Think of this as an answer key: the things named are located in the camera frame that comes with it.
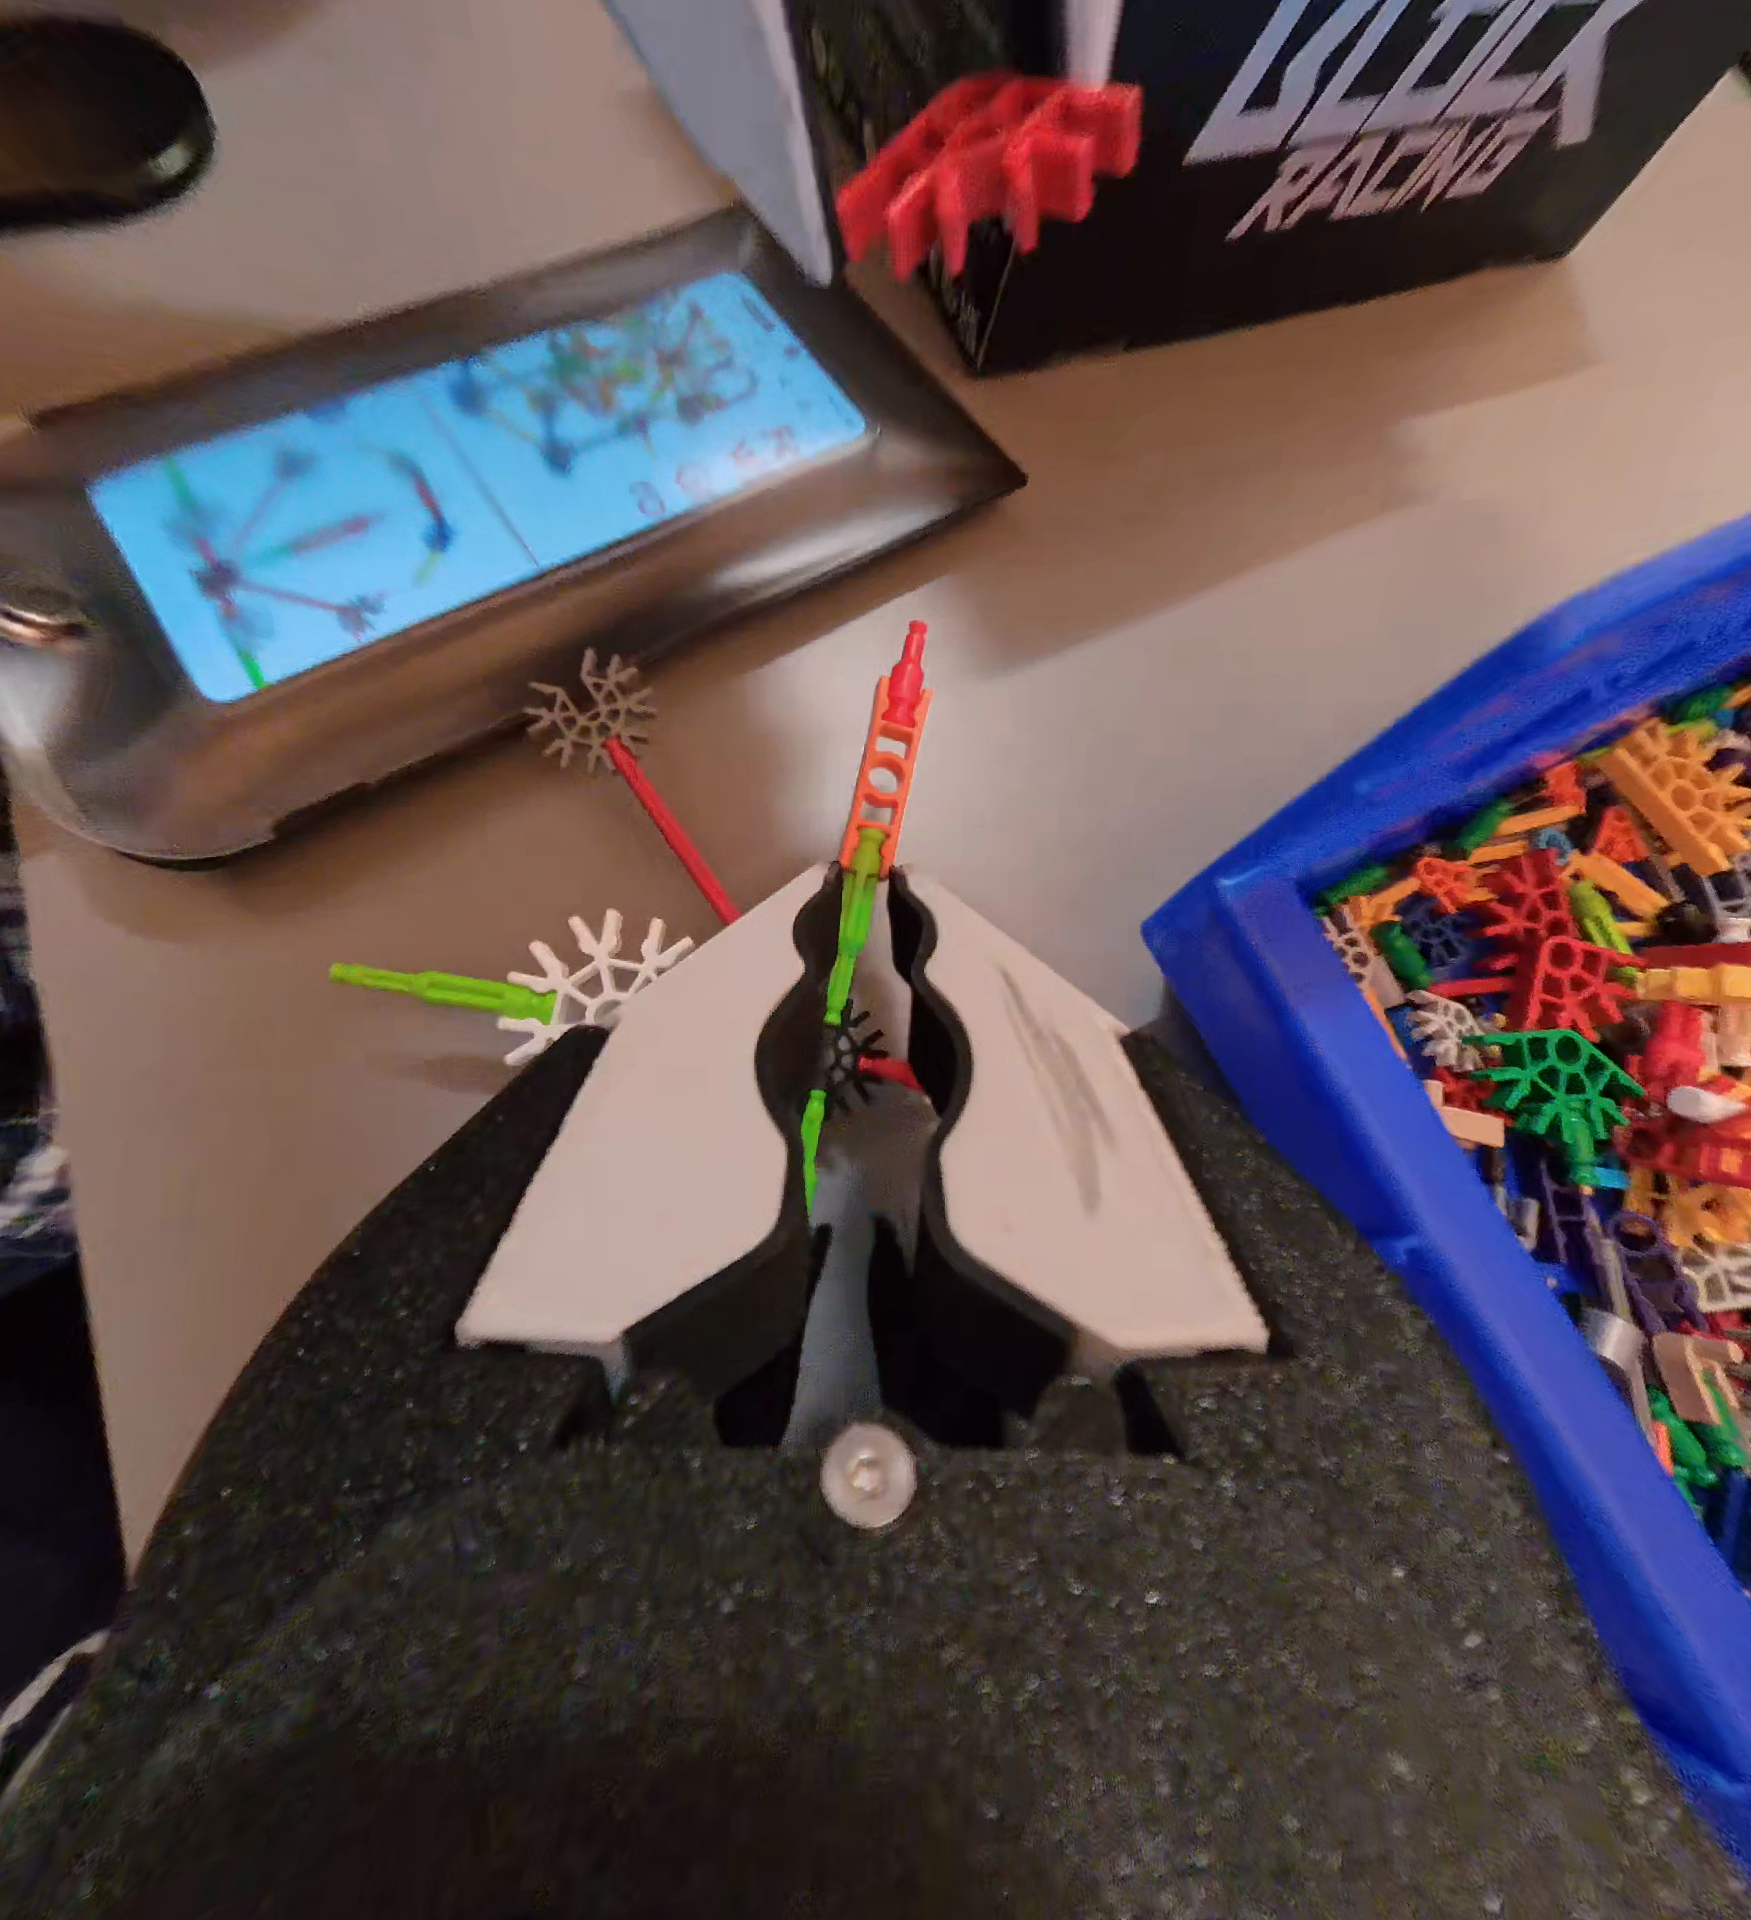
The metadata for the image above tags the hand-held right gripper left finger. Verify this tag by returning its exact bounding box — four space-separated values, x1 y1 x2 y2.
452 863 837 1433

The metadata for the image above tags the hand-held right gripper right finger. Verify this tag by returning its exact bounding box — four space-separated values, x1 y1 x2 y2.
887 866 1275 1433

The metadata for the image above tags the red fan-shaped toy connector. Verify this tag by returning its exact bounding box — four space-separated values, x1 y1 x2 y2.
833 72 1144 284

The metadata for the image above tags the blue plastic bin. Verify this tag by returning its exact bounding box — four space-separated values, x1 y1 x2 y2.
1142 480 1751 1920

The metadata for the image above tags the star toy rod model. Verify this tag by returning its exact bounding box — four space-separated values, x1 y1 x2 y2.
327 616 936 1216

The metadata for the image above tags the pile of colourful toy pieces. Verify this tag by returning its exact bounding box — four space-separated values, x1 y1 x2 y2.
1316 629 1751 1712

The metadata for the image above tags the black cardboard box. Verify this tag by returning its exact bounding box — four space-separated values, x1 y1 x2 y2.
784 0 1751 379

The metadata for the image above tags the black framed tablet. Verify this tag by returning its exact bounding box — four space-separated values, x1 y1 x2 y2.
0 209 1026 866

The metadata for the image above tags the black oval object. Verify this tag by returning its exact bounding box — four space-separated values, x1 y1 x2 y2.
0 13 218 242

